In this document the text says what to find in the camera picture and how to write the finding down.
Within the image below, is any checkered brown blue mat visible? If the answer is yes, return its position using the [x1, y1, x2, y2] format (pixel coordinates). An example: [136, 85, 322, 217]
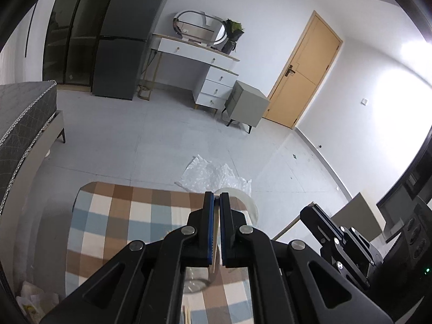
[66, 181, 257, 324]

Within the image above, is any dark glass cabinet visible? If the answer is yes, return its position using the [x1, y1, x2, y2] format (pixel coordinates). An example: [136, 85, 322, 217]
[42, 0, 124, 92]

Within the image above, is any potted green plant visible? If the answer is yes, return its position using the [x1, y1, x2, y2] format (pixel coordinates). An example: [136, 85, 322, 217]
[221, 18, 245, 55]

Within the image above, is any white crumpled bag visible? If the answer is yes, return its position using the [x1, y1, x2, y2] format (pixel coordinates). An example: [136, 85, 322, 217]
[16, 280, 61, 323]

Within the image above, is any white vanity desk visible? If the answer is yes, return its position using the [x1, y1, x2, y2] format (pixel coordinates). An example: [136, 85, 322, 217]
[137, 33, 241, 117]

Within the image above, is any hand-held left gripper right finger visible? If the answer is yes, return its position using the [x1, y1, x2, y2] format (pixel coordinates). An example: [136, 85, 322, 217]
[219, 192, 397, 324]

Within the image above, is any dark grey refrigerator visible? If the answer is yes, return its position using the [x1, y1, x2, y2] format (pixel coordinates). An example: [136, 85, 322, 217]
[92, 0, 178, 101]

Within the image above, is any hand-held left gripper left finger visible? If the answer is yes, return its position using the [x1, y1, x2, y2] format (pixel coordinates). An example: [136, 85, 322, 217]
[39, 191, 217, 324]

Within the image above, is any oval vanity mirror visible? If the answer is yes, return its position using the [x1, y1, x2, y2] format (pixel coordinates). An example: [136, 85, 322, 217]
[173, 9, 227, 54]

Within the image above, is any clear plastic bubble wrap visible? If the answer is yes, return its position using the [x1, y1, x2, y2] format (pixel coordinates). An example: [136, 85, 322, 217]
[175, 154, 252, 197]

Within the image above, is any yellow wooden door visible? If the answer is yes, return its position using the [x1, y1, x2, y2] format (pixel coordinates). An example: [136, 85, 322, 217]
[262, 10, 344, 129]

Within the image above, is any grey nightstand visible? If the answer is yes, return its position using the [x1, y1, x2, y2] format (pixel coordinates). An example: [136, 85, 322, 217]
[221, 80, 271, 135]

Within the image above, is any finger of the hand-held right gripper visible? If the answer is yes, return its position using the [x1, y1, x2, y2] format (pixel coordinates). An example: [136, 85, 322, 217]
[300, 202, 383, 290]

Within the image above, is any clear glass jar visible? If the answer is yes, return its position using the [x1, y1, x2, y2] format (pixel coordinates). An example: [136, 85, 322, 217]
[184, 266, 220, 292]

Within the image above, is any grey mattress bed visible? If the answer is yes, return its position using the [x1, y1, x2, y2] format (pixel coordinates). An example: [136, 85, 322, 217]
[0, 80, 66, 217]

